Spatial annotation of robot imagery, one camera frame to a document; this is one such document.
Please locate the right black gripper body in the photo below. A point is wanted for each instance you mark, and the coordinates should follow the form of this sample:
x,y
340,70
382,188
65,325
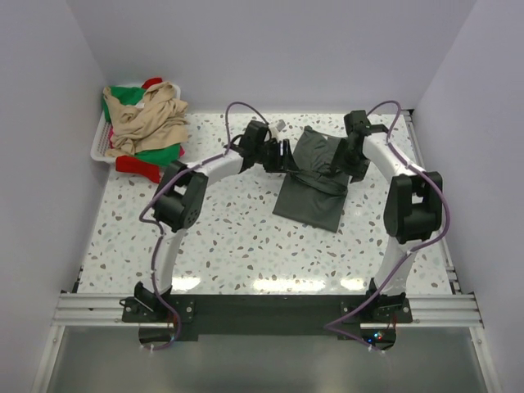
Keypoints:
x,y
350,161

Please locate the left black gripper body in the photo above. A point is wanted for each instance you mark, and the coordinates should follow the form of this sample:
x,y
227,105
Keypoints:
x,y
268,155

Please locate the dark grey t shirt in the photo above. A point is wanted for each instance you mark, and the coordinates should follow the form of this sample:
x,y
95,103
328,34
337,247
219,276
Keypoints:
x,y
315,195

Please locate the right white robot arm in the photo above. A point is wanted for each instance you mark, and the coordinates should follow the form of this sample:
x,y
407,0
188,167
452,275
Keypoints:
x,y
414,204

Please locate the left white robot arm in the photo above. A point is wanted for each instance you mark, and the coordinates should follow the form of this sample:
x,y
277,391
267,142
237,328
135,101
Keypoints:
x,y
178,201

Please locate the beige t shirt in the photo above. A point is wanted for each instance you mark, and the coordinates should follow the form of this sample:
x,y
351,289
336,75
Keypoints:
x,y
159,123

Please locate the red t shirt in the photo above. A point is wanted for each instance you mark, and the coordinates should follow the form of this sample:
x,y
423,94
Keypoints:
x,y
147,163

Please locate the green t shirt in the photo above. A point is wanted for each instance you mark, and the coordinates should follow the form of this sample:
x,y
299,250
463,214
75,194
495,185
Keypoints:
x,y
148,124

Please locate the white plastic basket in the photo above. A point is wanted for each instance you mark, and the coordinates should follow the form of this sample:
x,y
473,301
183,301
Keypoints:
x,y
101,142

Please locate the aluminium frame rail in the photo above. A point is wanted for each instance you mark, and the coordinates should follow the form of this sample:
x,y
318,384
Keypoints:
x,y
445,311

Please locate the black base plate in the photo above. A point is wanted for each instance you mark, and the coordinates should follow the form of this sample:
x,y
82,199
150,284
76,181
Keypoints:
x,y
377,336

